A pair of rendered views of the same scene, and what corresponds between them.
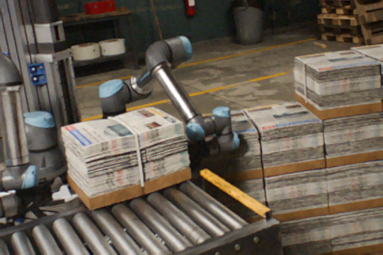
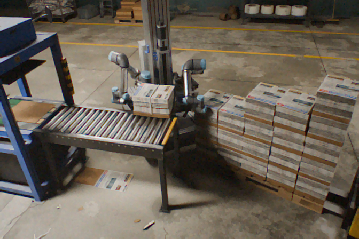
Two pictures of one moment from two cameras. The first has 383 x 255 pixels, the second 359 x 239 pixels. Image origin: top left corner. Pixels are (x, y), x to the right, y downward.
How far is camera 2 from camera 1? 1.89 m
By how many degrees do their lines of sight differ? 43
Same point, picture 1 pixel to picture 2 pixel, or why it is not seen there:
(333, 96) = (250, 110)
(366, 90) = (266, 114)
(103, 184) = (138, 109)
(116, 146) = (142, 99)
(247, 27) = not seen: outside the picture
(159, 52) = (187, 65)
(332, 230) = (241, 160)
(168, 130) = (161, 100)
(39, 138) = (143, 81)
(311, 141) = (239, 123)
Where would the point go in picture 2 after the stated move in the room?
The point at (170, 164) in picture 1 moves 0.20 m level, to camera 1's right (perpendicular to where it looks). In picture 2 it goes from (162, 111) to (177, 118)
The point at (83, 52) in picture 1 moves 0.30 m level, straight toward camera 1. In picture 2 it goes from (279, 10) to (276, 13)
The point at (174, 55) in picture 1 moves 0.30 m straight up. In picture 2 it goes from (194, 67) to (194, 39)
